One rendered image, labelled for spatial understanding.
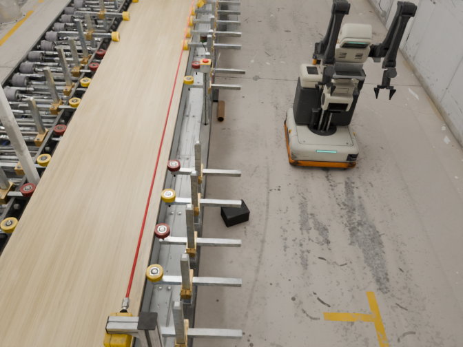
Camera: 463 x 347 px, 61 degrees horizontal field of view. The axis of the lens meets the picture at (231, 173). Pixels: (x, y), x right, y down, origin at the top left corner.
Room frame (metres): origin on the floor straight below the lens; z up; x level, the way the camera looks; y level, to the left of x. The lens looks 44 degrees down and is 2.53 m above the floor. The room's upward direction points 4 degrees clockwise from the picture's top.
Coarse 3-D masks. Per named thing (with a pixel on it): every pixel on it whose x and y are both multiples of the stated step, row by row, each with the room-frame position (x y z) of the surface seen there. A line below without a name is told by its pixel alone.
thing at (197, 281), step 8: (160, 280) 0.97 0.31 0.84; (168, 280) 0.98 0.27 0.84; (176, 280) 0.98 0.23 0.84; (192, 280) 0.98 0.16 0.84; (200, 280) 0.99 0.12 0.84; (208, 280) 0.99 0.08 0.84; (216, 280) 0.99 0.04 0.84; (224, 280) 0.99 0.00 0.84; (232, 280) 1.00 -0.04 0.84; (240, 280) 1.00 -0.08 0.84
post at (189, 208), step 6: (186, 204) 1.21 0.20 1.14; (192, 204) 1.21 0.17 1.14; (186, 210) 1.18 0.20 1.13; (192, 210) 1.18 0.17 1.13; (186, 216) 1.18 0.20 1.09; (192, 216) 1.18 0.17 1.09; (186, 222) 1.18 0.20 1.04; (192, 222) 1.18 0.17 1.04; (192, 228) 1.18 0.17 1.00; (192, 234) 1.18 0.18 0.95; (192, 240) 1.18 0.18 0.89; (192, 246) 1.18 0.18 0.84; (192, 258) 1.18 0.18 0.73
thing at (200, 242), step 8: (160, 240) 1.22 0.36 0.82; (168, 240) 1.22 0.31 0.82; (176, 240) 1.23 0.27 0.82; (184, 240) 1.23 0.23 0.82; (200, 240) 1.24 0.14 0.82; (208, 240) 1.24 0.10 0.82; (216, 240) 1.24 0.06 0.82; (224, 240) 1.25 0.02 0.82; (232, 240) 1.25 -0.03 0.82; (240, 240) 1.25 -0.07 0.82
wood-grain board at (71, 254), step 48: (144, 0) 4.29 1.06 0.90; (192, 0) 4.38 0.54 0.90; (144, 48) 3.20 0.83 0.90; (96, 96) 2.41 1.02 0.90; (144, 96) 2.44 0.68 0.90; (96, 144) 1.88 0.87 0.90; (144, 144) 1.90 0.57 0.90; (48, 192) 1.44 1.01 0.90; (96, 192) 1.46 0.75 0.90; (144, 192) 1.49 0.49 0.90; (48, 240) 1.12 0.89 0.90; (96, 240) 1.14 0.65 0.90; (144, 240) 1.16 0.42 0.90; (0, 288) 0.85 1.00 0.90; (48, 288) 0.86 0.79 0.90; (96, 288) 0.88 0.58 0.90; (0, 336) 0.64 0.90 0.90; (48, 336) 0.65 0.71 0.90; (96, 336) 0.67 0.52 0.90
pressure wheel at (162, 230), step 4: (160, 224) 1.26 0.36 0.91; (164, 224) 1.26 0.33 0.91; (156, 228) 1.24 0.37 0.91; (160, 228) 1.24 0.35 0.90; (164, 228) 1.24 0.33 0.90; (168, 228) 1.24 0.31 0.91; (156, 232) 1.21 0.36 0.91; (160, 232) 1.21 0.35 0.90; (164, 232) 1.21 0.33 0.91; (168, 232) 1.22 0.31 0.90; (156, 236) 1.20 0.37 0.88; (160, 236) 1.19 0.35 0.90; (164, 236) 1.20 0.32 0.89
